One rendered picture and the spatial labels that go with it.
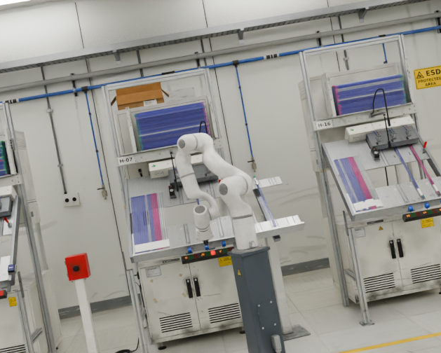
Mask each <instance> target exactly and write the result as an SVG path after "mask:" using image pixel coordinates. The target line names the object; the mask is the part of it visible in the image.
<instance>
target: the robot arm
mask: <svg viewBox="0 0 441 353"><path fill-rule="evenodd" d="M177 147H178V152H177V154H176V156H175V164H176V167H177V171H178V173H179V177H180V179H181V181H182V185H183V187H184V190H185V193H186V196H187V197H188V198H189V199H203V200H206V201H207V202H208V203H209V205H210V208H207V207H206V206H205V205H197V206H195V207H194V218H195V222H196V237H197V240H198V241H203V243H204V244H205V245H208V241H209V240H210V239H212V238H213V237H214V236H213V233H212V228H211V226H210V221H211V220H214V219H217V218H219V217H220V212H219V207H218V206H217V203H216V201H215V199H214V198H213V197H212V196H211V195H209V194H207V193H205V192H203V191H201V190H200V188H199V186H198V182H197V180H196V176H195V174H194V170H193V168H192V165H191V154H190V152H191V151H200V152H202V154H203V156H202V161H203V163H204V165H205V166H206V167H207V168H208V169H209V170H210V171H211V172H212V173H213V174H215V175H217V176H218V177H220V178H223V179H222V180H221V181H220V183H219V186H218V191H219V196H220V198H221V199H222V200H223V201H224V202H225V203H226V205H227V206H228V207H229V209H230V211H231V218H232V221H233V229H234V233H235V238H236V245H237V248H233V249H232V250H231V252H232V253H234V254H240V253H246V252H251V251H256V250H259V249H263V248H264V247H265V246H264V244H258V241H257V234H256V230H255V223H254V219H253V214H252V208H251V206H250V205H249V204H246V203H245V202H243V201H242V199H241V198H240V197H241V196H242V195H247V194H248V193H250V192H251V191H252V189H253V187H254V183H253V180H252V178H251V177H250V176H249V175H248V174H246V173H244V172H243V171H242V170H240V169H238V168H236V167H234V166H233V165H230V164H229V163H227V162H226V161H225V160H224V159H223V158H222V157H221V156H220V155H219V154H218V153H217V152H216V150H215V148H214V145H213V140H212V138H211V137H210V136H209V135H208V134H206V133H195V134H186V135H183V136H181V137H180V138H179V139H178V141H177Z"/></svg>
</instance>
